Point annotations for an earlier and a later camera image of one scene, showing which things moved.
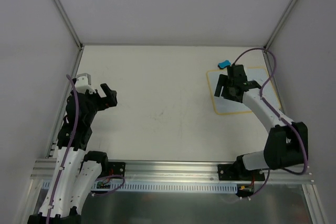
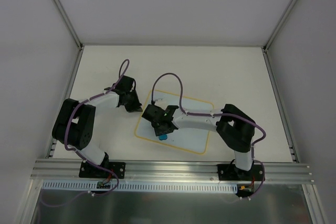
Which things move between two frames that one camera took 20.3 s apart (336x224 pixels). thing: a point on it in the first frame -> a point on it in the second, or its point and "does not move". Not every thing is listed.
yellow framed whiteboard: [259, 75] -> [195, 138]
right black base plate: [234, 172] does not move
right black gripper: [230, 87] -> [158, 125]
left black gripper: [99, 99] -> [132, 102]
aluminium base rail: [177, 170] does not move
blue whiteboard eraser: [223, 64] -> [163, 137]
